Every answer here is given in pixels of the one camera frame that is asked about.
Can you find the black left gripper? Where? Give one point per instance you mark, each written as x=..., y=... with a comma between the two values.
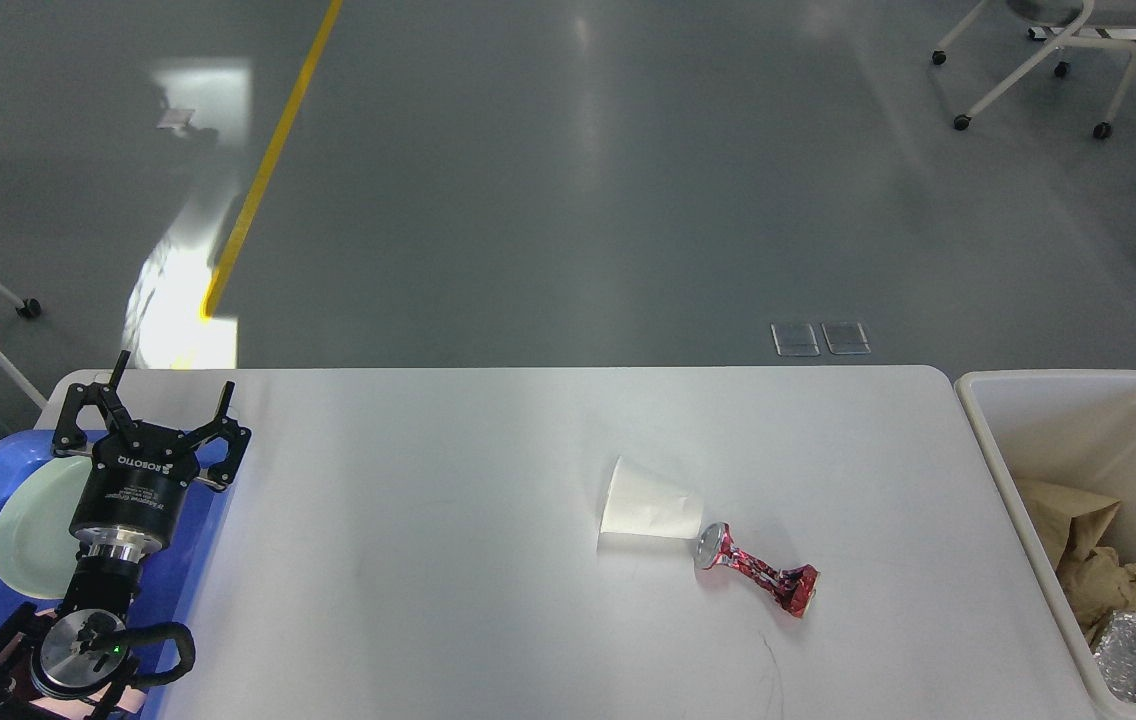
x=140, y=476

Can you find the aluminium foil sheet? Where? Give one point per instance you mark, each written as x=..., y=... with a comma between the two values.
x=1114, y=652

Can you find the light green plate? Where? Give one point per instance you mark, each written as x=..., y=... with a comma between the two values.
x=37, y=549

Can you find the red snack wrapper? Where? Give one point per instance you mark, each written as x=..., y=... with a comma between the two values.
x=792, y=589

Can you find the white paper cup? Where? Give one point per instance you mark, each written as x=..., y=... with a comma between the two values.
x=644, y=509

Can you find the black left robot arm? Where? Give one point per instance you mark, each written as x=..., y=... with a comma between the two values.
x=108, y=576

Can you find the beige plastic bin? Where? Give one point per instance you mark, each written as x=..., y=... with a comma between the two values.
x=1075, y=428

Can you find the brown paper in bin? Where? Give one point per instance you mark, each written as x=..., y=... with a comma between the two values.
x=1069, y=522

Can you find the floor socket cover right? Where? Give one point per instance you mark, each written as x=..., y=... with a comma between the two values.
x=846, y=338

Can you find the floor socket cover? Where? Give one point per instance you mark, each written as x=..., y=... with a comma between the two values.
x=846, y=338
x=795, y=339

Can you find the floor socket cover left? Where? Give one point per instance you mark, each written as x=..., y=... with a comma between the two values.
x=795, y=339

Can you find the white office chair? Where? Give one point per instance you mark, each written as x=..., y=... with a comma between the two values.
x=1067, y=25

